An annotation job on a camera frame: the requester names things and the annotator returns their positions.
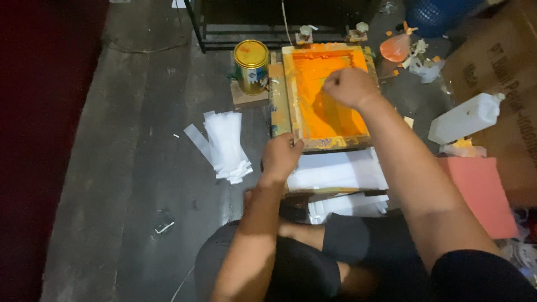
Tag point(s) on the person's right hand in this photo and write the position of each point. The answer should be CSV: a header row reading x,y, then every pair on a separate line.
x,y
350,87

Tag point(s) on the person's black shorts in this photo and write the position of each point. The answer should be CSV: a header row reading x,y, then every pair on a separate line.
x,y
310,268

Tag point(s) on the blue mesh bag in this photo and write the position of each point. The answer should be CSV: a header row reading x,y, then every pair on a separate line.
x,y
436,14

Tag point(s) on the wooden screen printing frame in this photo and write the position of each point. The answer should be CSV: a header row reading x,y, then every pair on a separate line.
x,y
289,105

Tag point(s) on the small cardboard piece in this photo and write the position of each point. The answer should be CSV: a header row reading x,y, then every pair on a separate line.
x,y
247,94

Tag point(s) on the stack of white paper sheets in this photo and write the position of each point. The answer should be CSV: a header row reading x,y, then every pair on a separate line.
x,y
335,172

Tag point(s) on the gold paint can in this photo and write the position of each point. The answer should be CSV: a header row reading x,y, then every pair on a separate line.
x,y
251,67

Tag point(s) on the pink foam sheet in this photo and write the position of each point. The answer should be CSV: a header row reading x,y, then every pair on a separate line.
x,y
482,193

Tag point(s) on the pile of white paper strips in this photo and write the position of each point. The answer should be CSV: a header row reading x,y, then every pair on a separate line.
x,y
224,144

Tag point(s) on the yellow-stained plastic bag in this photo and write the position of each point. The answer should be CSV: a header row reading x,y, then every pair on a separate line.
x,y
461,147

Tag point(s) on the orange-stained squeegee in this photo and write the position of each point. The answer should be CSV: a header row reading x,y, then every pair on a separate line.
x,y
325,109

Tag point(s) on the person's left hand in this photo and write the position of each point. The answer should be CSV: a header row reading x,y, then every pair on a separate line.
x,y
279,156

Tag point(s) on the crumpled white plastic scraps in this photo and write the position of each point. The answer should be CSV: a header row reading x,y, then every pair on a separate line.
x,y
426,65

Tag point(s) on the orange plastic bag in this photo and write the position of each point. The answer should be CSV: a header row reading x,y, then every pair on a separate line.
x,y
395,47

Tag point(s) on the brown cardboard box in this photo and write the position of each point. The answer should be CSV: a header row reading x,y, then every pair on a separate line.
x,y
499,96

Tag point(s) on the person's right fingers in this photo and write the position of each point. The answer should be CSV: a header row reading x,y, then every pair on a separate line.
x,y
333,86

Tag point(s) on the black metal rack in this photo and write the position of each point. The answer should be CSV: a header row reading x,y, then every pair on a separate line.
x,y
272,21

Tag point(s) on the white plastic jug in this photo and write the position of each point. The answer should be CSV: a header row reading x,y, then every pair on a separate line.
x,y
463,119

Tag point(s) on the wooden printing base board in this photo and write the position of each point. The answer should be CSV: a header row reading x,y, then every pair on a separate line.
x,y
319,193

